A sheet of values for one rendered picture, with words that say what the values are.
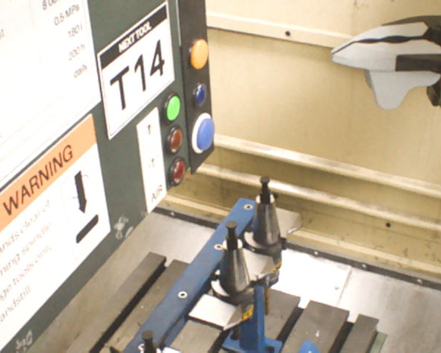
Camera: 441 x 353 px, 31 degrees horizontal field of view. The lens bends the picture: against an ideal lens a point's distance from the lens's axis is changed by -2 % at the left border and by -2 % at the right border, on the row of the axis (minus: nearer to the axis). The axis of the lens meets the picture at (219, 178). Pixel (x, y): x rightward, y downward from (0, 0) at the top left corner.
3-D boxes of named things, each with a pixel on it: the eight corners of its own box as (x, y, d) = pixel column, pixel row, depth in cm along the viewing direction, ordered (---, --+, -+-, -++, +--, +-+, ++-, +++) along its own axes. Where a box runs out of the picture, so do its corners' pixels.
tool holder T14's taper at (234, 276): (223, 268, 117) (220, 232, 113) (253, 273, 116) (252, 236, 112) (214, 288, 113) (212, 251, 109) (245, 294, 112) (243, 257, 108)
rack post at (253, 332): (283, 345, 147) (284, 218, 130) (271, 365, 143) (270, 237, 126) (234, 329, 151) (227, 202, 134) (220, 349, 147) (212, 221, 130)
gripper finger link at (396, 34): (330, 103, 72) (431, 96, 73) (331, 43, 69) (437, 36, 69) (324, 87, 75) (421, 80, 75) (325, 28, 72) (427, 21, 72)
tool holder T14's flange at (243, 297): (220, 276, 119) (219, 262, 118) (260, 282, 117) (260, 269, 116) (207, 305, 114) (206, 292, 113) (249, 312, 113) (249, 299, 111)
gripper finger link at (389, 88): (336, 121, 70) (441, 114, 70) (339, 59, 66) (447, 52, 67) (330, 103, 72) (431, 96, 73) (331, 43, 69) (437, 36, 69)
